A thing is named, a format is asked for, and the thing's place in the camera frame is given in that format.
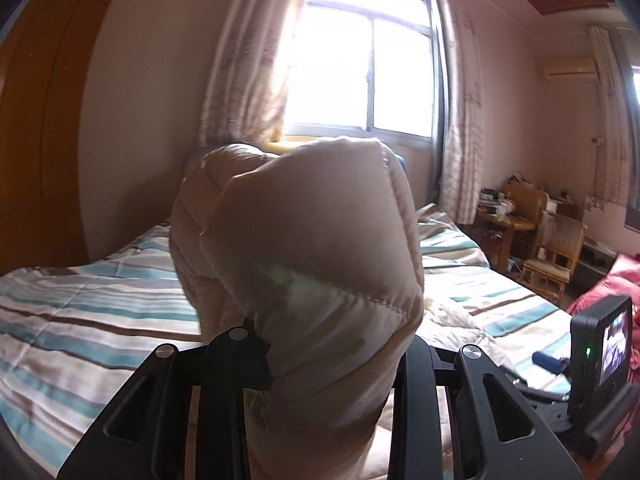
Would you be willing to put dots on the patterned curtain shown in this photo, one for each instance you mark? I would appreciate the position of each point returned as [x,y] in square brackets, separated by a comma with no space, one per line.
[463,142]
[247,88]

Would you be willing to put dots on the wooden wicker chair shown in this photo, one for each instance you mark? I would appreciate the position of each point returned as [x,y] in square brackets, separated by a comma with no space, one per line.
[557,246]

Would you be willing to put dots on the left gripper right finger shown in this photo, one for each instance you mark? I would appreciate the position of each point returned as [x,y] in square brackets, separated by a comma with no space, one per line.
[495,432]

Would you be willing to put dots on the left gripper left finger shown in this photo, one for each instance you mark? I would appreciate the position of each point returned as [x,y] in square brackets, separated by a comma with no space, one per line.
[179,416]

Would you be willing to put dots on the striped bed cover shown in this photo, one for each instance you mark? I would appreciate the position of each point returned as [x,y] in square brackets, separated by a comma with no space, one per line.
[70,337]

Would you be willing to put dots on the pink red blanket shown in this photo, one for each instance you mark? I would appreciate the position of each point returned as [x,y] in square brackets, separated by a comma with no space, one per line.
[623,279]

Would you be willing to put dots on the wooden side table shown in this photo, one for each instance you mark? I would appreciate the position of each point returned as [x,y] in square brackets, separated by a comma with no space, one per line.
[529,204]

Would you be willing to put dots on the beige quilted down jacket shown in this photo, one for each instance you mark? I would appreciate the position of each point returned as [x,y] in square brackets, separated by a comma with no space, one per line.
[318,249]

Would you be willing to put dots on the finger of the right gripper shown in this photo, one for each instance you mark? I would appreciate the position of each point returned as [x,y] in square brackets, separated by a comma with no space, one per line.
[549,363]

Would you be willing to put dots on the wall air conditioner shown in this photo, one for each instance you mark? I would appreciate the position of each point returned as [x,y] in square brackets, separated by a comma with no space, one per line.
[575,69]

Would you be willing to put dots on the bright window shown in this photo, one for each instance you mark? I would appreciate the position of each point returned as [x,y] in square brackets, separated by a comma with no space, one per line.
[363,68]

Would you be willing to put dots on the left patterned curtain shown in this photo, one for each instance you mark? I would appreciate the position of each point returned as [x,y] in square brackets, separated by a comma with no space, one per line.
[247,88]

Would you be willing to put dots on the grey yellow teal headboard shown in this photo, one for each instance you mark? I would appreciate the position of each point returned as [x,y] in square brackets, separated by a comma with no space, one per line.
[193,158]

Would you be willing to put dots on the right patterned curtain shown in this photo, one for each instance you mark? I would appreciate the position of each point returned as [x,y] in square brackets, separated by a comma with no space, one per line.
[463,142]

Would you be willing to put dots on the far side curtain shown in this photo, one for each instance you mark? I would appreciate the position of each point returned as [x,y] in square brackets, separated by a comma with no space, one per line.
[611,182]

